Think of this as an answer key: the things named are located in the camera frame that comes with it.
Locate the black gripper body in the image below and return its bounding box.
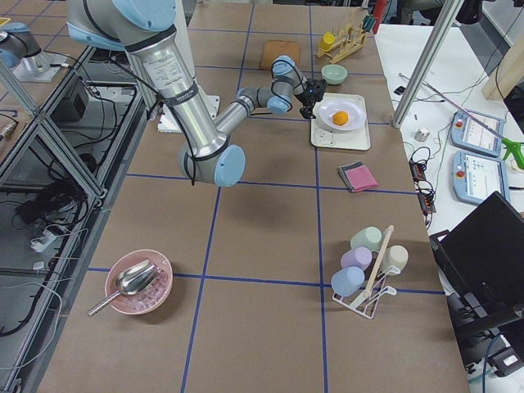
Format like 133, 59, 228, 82
296, 88, 317, 109

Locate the white round plate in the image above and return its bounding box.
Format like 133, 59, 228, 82
318, 98, 366, 132

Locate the orange fruit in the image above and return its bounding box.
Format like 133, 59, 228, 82
332, 111, 350, 126

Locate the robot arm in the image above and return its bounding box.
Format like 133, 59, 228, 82
67, 1, 327, 187

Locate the cream rectangular tray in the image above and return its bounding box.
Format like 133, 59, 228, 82
310, 93, 371, 151

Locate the mint green bowl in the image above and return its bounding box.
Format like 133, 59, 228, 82
321, 64, 348, 86

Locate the yellow mug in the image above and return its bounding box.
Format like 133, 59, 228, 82
318, 32, 336, 52

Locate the grey folded cloth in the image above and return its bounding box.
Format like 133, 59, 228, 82
338, 161, 363, 190

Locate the wooden dish rack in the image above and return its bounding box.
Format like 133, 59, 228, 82
315, 16, 368, 64

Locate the pink folded cloth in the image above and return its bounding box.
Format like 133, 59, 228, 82
344, 165, 378, 192

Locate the dark green mug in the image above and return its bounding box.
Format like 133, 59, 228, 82
360, 15, 376, 33

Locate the small metal cylinder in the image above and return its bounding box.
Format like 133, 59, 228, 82
414, 128, 430, 142

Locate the red cylinder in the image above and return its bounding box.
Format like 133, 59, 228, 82
373, 0, 388, 25

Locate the green plastic cup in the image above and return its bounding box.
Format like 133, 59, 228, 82
350, 226, 382, 252

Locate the purple plastic cup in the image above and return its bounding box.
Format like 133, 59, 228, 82
341, 246, 373, 270

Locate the upper teach pendant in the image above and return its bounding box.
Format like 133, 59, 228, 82
450, 111, 505, 157

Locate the teach pendant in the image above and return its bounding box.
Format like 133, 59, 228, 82
451, 151, 510, 205
450, 111, 505, 157

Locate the beige plastic cup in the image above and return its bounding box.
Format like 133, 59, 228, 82
380, 245, 409, 272

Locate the blue plastic cup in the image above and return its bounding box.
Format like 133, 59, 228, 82
331, 266, 365, 297

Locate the lower teach pendant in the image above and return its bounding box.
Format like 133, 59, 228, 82
451, 151, 510, 205

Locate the grabber reaching tool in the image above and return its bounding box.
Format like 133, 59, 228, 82
422, 80, 524, 170

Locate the black laptop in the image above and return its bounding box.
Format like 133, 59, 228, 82
430, 192, 523, 318

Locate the metal scoop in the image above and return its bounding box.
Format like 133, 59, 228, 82
87, 260, 159, 317

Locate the pink bowl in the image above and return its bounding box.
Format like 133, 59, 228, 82
105, 249, 174, 315

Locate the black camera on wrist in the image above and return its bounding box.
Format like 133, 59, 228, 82
305, 79, 327, 102

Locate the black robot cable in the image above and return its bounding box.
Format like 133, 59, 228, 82
40, 48, 312, 187

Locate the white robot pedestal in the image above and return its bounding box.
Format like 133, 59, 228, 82
172, 0, 219, 121

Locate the aluminium frame post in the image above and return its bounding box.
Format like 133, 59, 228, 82
391, 0, 463, 129

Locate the white wire cup rack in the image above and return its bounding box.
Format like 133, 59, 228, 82
332, 266, 401, 319

